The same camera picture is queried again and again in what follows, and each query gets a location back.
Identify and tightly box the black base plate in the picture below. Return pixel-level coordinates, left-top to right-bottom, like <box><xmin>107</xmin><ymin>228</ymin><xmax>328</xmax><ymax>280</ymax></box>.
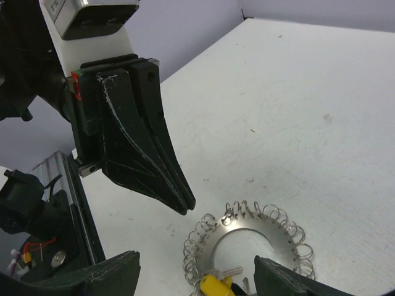
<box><xmin>18</xmin><ymin>160</ymin><xmax>106</xmax><ymax>278</ymax></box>

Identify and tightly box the yellow key tag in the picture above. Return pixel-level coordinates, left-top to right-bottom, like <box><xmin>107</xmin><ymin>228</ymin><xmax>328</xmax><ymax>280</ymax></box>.
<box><xmin>200</xmin><ymin>274</ymin><xmax>234</xmax><ymax>296</ymax></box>

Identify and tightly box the aluminium frame rail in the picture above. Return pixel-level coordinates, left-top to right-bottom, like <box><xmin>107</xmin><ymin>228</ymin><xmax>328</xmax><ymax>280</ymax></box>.
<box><xmin>31</xmin><ymin>151</ymin><xmax>82</xmax><ymax>215</ymax></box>

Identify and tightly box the black key tag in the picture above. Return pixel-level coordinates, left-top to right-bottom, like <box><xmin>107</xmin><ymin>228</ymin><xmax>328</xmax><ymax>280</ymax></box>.
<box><xmin>231</xmin><ymin>283</ymin><xmax>247</xmax><ymax>296</ymax></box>

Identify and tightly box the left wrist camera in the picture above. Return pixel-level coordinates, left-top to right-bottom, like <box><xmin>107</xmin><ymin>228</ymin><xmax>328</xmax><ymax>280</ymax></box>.
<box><xmin>39</xmin><ymin>0</ymin><xmax>139</xmax><ymax>77</ymax></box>

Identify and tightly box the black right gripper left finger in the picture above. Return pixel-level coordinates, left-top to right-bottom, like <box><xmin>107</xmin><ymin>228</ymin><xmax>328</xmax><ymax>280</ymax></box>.
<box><xmin>18</xmin><ymin>251</ymin><xmax>141</xmax><ymax>296</ymax></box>

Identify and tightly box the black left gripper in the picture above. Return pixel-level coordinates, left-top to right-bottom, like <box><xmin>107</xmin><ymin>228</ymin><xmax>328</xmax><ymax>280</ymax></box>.
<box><xmin>61</xmin><ymin>54</ymin><xmax>196</xmax><ymax>212</ymax></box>

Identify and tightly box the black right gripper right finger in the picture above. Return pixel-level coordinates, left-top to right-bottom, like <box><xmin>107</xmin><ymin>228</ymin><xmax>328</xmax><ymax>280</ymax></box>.
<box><xmin>254</xmin><ymin>256</ymin><xmax>349</xmax><ymax>296</ymax></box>

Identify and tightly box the silver key on disc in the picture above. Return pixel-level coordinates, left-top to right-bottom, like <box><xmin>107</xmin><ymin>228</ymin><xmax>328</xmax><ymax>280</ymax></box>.
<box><xmin>214</xmin><ymin>266</ymin><xmax>243</xmax><ymax>278</ymax></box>

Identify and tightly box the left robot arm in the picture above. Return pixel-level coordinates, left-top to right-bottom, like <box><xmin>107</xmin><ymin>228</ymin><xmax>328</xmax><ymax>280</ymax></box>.
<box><xmin>1</xmin><ymin>1</ymin><xmax>196</xmax><ymax>282</ymax></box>

